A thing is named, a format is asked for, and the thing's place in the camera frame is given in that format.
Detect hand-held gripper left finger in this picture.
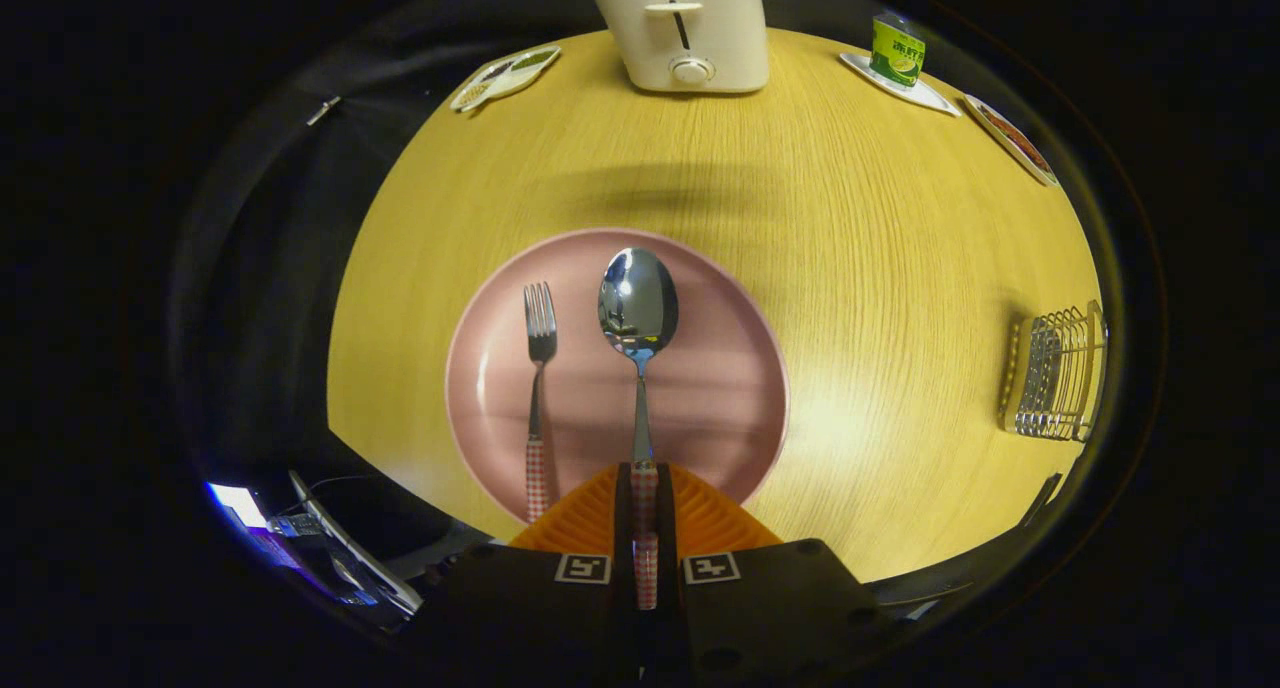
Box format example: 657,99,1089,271
415,463,641,681

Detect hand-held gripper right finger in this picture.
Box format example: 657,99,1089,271
653,462,891,685

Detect checked handle metal fork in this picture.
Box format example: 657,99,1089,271
523,282,558,524

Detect checked handle metal spoon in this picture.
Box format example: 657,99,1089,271
598,247,680,611

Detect pink round plate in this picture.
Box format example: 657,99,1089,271
445,228,791,529

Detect open silver laptop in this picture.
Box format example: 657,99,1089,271
205,470,424,617

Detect black backdrop cloth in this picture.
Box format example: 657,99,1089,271
170,0,621,509

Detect white divided bean dish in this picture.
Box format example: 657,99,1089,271
450,45,563,114

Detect white toaster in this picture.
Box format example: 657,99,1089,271
590,0,771,95

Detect white square coaster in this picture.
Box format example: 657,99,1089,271
838,51,961,118

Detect round plate of food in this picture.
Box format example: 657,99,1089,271
963,94,1059,187

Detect green label drink bottle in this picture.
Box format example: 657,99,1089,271
868,12,927,88

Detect metal wire cutlery rack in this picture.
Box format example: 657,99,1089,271
997,300,1109,443

